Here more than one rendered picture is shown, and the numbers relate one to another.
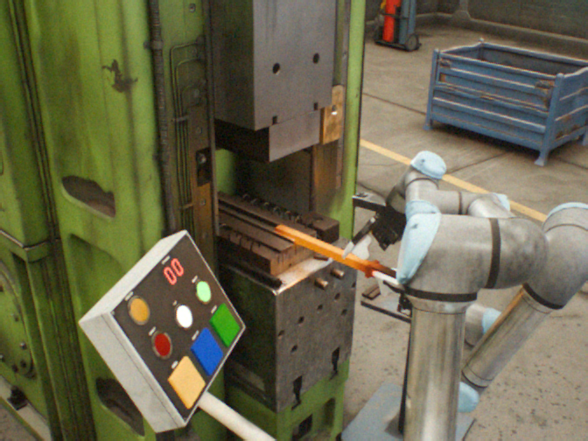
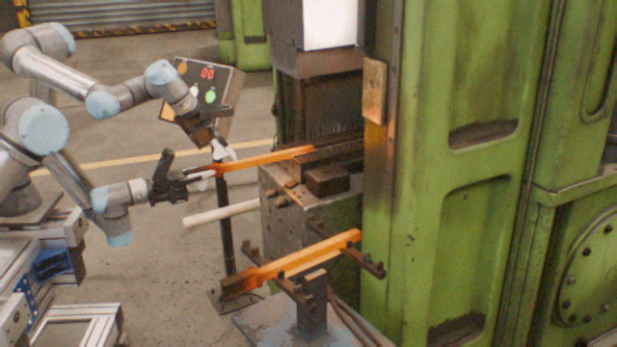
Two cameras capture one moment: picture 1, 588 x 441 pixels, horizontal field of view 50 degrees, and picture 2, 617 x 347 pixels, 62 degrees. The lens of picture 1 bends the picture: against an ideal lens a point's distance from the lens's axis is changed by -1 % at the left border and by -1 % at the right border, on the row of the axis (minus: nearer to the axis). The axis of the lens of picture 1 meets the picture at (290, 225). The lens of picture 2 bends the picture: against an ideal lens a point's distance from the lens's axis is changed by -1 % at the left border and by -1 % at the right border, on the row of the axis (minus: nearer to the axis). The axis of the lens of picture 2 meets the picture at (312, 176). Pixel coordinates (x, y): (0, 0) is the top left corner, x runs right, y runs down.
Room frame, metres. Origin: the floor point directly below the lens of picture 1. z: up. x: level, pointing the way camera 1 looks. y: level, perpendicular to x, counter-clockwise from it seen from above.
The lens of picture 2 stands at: (2.25, -1.49, 1.70)
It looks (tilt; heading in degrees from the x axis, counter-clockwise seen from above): 26 degrees down; 111
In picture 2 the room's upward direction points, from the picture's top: 1 degrees counter-clockwise
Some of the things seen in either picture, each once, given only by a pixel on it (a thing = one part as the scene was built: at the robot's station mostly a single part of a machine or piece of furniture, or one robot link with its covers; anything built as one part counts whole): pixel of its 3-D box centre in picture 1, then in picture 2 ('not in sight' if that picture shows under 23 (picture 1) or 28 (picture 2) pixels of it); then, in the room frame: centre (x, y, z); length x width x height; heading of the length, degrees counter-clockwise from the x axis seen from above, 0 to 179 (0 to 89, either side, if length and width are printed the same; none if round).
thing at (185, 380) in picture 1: (185, 381); (171, 111); (0.99, 0.21, 1.01); 0.07 x 0.05 x 0.07; 163
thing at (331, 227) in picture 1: (317, 228); (328, 180); (1.77, -0.08, 0.95); 0.12 x 0.08 x 0.06; 48
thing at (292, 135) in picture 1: (240, 117); (340, 48); (1.73, 0.15, 1.32); 0.42 x 0.20 x 0.10; 48
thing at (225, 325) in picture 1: (223, 325); not in sight; (1.18, 0.15, 1.01); 0.07 x 0.05 x 0.07; 163
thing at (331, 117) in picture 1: (331, 115); (374, 91); (1.92, -0.12, 1.27); 0.09 x 0.02 x 0.17; 138
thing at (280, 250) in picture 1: (242, 230); (339, 149); (1.73, 0.15, 0.96); 0.42 x 0.20 x 0.09; 48
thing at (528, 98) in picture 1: (509, 95); not in sight; (5.38, -1.87, 0.36); 1.20 x 0.80 x 0.72; 43
